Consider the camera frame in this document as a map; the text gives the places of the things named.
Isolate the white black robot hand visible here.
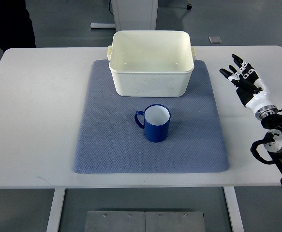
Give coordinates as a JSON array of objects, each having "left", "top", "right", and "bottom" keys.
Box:
[{"left": 220, "top": 54, "right": 278, "bottom": 120}]

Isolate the blue mug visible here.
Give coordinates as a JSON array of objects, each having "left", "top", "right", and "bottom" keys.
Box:
[{"left": 134, "top": 104, "right": 171, "bottom": 143}]

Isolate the cream plastic box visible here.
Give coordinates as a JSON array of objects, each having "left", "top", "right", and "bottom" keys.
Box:
[{"left": 107, "top": 30, "right": 194, "bottom": 97}]

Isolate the grey floor socket cover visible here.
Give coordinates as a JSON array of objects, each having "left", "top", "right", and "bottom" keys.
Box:
[{"left": 208, "top": 36, "right": 222, "bottom": 44}]

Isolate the white table right leg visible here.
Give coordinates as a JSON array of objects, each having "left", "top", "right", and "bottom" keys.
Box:
[{"left": 223, "top": 187, "right": 244, "bottom": 232}]

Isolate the white table leg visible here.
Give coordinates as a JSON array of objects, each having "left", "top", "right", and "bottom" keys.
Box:
[
  {"left": 223, "top": 187, "right": 244, "bottom": 232},
  {"left": 46, "top": 188, "right": 66, "bottom": 232}
]

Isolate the blue-grey quilted mat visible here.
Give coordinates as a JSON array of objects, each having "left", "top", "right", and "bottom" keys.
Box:
[{"left": 74, "top": 60, "right": 229, "bottom": 174}]

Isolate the metal floor plate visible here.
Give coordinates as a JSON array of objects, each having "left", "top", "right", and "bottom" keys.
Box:
[{"left": 85, "top": 211, "right": 206, "bottom": 232}]

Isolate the white table left leg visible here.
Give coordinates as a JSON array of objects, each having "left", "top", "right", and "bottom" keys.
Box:
[{"left": 46, "top": 188, "right": 66, "bottom": 232}]

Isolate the person in dark trousers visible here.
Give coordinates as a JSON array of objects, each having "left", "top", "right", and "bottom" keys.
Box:
[{"left": 0, "top": 0, "right": 36, "bottom": 52}]

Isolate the white pedestal base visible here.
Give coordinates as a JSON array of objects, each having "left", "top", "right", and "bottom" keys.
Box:
[{"left": 90, "top": 0, "right": 159, "bottom": 31}]

